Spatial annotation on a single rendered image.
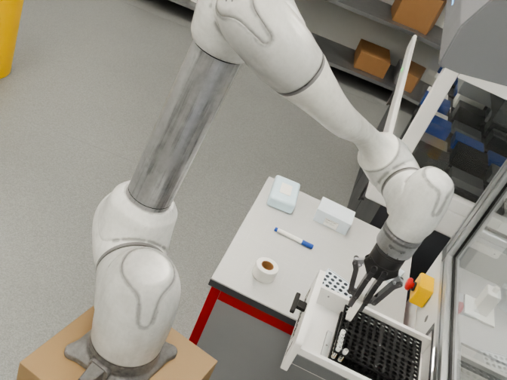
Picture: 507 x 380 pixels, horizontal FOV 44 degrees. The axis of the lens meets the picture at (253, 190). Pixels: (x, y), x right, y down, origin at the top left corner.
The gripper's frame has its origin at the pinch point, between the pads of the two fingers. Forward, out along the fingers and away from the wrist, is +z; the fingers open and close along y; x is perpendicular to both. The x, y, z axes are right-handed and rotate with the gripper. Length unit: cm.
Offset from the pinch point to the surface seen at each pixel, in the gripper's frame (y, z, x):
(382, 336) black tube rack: 11.5, 9.6, 6.1
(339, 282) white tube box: -1.1, 20.1, 31.8
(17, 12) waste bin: -202, 59, 168
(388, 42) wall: -10, 67, 422
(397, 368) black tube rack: 16.4, 9.6, -2.2
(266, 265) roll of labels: -23.3, 21.2, 25.1
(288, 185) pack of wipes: -28, 19, 67
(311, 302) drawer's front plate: -9.1, 7.0, 2.6
